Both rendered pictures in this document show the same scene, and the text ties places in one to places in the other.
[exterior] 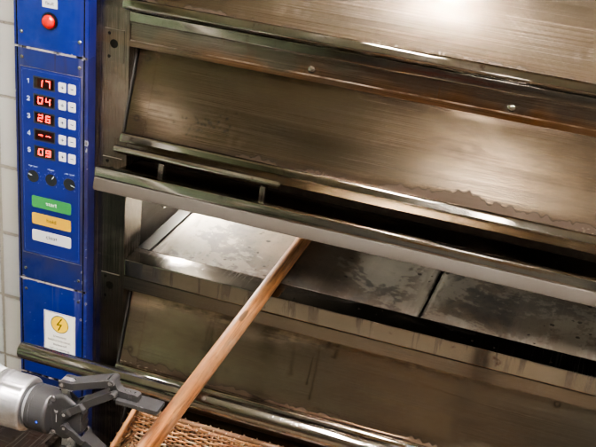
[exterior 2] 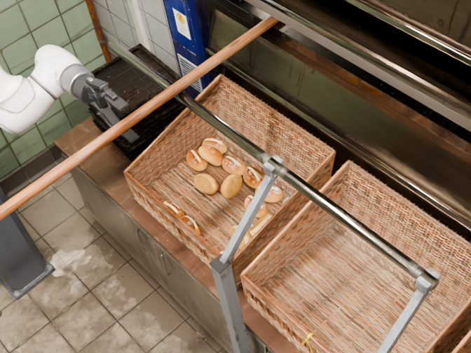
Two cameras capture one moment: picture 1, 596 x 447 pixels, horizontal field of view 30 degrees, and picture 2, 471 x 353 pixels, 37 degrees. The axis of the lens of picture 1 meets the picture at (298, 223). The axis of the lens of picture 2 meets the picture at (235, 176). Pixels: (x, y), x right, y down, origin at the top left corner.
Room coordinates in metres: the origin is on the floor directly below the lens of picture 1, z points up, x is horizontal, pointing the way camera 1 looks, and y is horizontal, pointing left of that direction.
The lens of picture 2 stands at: (0.51, -0.88, 2.51)
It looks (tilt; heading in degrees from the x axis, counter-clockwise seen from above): 50 degrees down; 40
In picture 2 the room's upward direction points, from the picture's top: 11 degrees counter-clockwise
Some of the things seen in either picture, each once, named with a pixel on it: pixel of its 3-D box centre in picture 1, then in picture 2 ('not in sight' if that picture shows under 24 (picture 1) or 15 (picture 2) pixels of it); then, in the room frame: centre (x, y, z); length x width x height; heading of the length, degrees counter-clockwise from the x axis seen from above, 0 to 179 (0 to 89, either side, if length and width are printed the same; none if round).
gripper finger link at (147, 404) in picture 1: (139, 403); (116, 101); (1.41, 0.21, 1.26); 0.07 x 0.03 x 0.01; 74
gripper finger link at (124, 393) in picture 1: (124, 388); (108, 92); (1.41, 0.24, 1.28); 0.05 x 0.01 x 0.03; 74
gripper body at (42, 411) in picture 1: (59, 412); (93, 94); (1.44, 0.35, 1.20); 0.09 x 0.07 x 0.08; 74
